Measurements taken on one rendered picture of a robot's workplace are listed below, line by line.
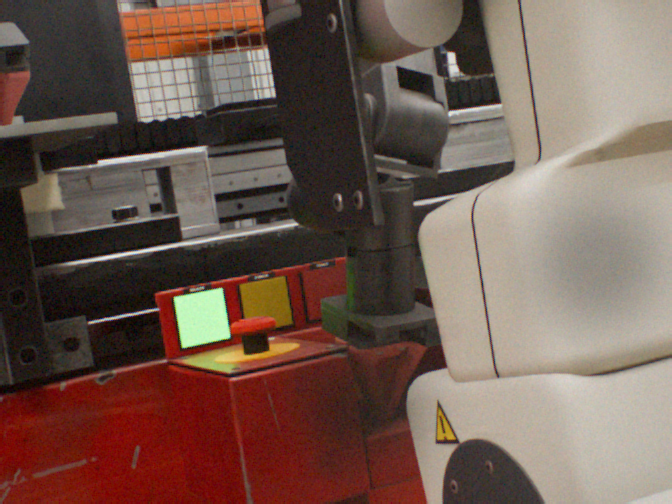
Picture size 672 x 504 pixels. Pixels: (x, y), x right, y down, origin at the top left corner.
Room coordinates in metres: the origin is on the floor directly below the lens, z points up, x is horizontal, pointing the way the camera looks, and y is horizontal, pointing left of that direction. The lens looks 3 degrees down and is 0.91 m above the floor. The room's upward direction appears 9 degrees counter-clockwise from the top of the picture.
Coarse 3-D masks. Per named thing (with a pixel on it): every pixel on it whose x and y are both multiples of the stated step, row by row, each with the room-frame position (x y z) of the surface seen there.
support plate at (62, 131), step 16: (112, 112) 1.06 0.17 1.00; (0, 128) 1.02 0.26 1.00; (16, 128) 1.03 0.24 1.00; (32, 128) 1.03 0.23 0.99; (48, 128) 1.04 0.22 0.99; (64, 128) 1.04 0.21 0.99; (80, 128) 1.05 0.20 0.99; (96, 128) 1.08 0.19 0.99; (48, 144) 1.19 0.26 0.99; (64, 144) 1.22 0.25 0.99
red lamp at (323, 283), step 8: (304, 272) 1.13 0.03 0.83; (312, 272) 1.13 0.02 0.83; (320, 272) 1.13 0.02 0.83; (328, 272) 1.14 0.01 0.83; (336, 272) 1.14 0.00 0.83; (344, 272) 1.14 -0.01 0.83; (304, 280) 1.13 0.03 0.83; (312, 280) 1.13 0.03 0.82; (320, 280) 1.13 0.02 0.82; (328, 280) 1.14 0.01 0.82; (336, 280) 1.14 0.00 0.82; (344, 280) 1.14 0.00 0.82; (304, 288) 1.13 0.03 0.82; (312, 288) 1.13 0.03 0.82; (320, 288) 1.13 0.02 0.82; (328, 288) 1.13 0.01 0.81; (336, 288) 1.14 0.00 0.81; (344, 288) 1.14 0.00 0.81; (312, 296) 1.13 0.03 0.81; (320, 296) 1.13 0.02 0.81; (328, 296) 1.13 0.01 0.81; (312, 304) 1.13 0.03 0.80; (320, 304) 1.13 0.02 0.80; (312, 312) 1.13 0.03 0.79; (320, 312) 1.13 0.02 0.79
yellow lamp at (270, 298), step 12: (240, 288) 1.10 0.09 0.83; (252, 288) 1.10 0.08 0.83; (264, 288) 1.11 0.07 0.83; (276, 288) 1.11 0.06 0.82; (252, 300) 1.10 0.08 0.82; (264, 300) 1.11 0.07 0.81; (276, 300) 1.11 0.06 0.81; (288, 300) 1.12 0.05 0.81; (252, 312) 1.10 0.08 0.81; (264, 312) 1.11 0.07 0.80; (276, 312) 1.11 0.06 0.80; (288, 312) 1.12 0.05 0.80; (276, 324) 1.11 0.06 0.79; (288, 324) 1.12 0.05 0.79
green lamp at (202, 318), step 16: (176, 304) 1.07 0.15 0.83; (192, 304) 1.08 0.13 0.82; (208, 304) 1.09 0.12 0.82; (224, 304) 1.09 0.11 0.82; (192, 320) 1.08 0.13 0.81; (208, 320) 1.08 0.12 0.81; (224, 320) 1.09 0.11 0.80; (192, 336) 1.08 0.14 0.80; (208, 336) 1.08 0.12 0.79; (224, 336) 1.09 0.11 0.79
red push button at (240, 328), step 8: (240, 320) 1.01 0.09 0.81; (248, 320) 1.00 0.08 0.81; (256, 320) 1.00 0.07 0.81; (264, 320) 1.00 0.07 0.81; (272, 320) 1.01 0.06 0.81; (232, 328) 1.00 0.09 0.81; (240, 328) 1.00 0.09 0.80; (248, 328) 0.99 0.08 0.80; (256, 328) 0.99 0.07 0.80; (264, 328) 1.00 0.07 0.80; (272, 328) 1.00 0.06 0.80; (240, 336) 1.00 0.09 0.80; (248, 336) 1.00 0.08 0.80; (256, 336) 1.00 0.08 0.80; (264, 336) 1.01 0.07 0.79; (248, 344) 1.00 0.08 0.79; (256, 344) 1.00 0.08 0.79; (264, 344) 1.01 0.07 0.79; (248, 352) 1.00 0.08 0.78; (256, 352) 1.00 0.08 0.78
